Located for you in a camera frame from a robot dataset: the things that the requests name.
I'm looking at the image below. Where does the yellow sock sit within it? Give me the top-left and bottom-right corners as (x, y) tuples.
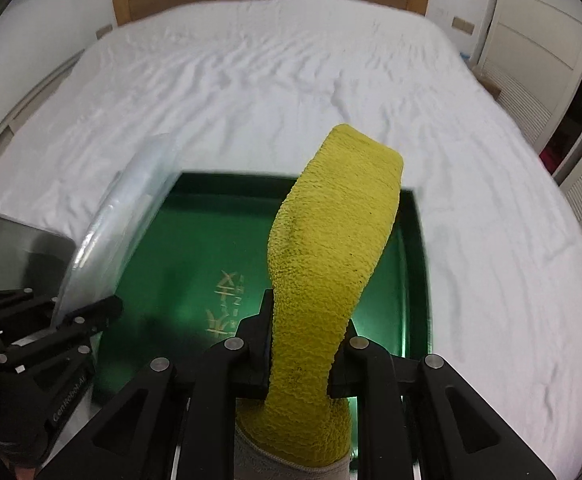
(233, 124), (404, 479)

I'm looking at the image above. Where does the dark grey lidded pitcher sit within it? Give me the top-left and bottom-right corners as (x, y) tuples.
(0, 216), (76, 294)

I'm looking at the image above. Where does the green tray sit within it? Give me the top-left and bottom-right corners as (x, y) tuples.
(90, 170), (432, 406)

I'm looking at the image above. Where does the white bed duvet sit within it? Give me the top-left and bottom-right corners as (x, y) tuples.
(0, 0), (582, 479)

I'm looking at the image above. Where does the white wardrobe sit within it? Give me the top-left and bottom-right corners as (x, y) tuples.
(477, 0), (582, 226)

